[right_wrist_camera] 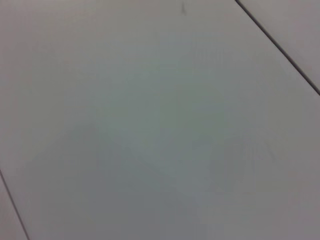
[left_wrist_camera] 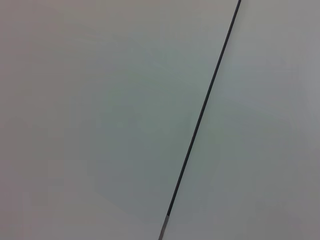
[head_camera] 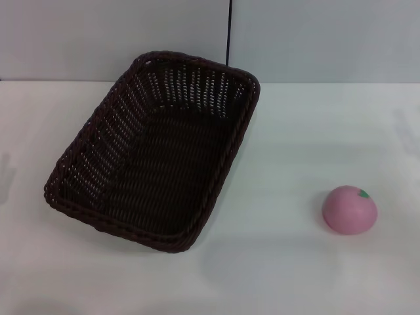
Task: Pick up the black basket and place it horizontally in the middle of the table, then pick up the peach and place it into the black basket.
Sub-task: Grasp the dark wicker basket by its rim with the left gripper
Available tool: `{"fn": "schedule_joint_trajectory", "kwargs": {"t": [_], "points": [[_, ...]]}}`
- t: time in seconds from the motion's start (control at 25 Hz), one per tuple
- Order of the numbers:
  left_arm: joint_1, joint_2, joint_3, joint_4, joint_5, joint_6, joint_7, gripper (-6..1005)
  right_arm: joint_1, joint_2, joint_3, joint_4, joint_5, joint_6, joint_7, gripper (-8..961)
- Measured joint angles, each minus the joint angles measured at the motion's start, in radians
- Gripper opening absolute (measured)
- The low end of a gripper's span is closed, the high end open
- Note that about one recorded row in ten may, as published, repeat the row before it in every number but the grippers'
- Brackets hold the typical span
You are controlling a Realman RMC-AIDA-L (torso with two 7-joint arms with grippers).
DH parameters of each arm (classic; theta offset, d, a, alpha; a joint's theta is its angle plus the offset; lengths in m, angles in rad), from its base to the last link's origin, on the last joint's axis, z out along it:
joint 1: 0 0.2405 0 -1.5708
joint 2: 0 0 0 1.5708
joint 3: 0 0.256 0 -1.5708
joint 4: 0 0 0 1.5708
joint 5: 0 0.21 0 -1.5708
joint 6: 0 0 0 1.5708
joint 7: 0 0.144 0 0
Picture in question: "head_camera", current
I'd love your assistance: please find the dark woven rectangular basket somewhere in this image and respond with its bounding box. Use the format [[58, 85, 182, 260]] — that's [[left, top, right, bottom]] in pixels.
[[42, 51, 262, 253]]

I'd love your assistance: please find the pink toy peach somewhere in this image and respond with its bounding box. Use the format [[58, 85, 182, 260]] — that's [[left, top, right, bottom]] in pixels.
[[322, 185, 379, 236]]

